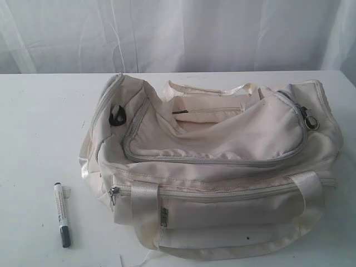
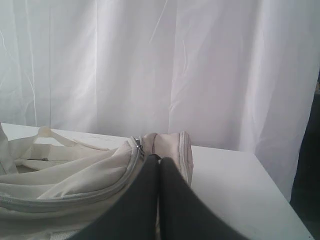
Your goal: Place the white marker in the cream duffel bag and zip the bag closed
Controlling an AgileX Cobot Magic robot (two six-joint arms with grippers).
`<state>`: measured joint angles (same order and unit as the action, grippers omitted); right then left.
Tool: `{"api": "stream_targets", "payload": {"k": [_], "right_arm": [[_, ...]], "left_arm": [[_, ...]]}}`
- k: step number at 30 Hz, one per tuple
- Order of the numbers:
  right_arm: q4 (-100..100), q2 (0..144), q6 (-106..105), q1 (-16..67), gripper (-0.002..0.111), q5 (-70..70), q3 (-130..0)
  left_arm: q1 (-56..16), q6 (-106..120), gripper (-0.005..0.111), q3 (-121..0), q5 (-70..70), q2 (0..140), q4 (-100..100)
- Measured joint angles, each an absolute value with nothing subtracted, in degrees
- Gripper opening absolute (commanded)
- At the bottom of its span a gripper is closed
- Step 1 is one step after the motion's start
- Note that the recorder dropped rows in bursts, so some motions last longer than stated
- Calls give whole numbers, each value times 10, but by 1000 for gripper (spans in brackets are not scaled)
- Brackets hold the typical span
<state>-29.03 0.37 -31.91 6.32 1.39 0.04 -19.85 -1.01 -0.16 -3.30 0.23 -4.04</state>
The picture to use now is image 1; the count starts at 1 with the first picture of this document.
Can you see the cream fabric duffel bag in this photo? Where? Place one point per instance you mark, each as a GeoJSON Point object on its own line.
{"type": "Point", "coordinates": [209, 174]}

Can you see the green-capped white marker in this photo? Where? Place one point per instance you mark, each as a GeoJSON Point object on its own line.
{"type": "Point", "coordinates": [62, 215]}

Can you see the white backdrop curtain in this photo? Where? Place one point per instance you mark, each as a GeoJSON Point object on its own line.
{"type": "Point", "coordinates": [176, 36]}

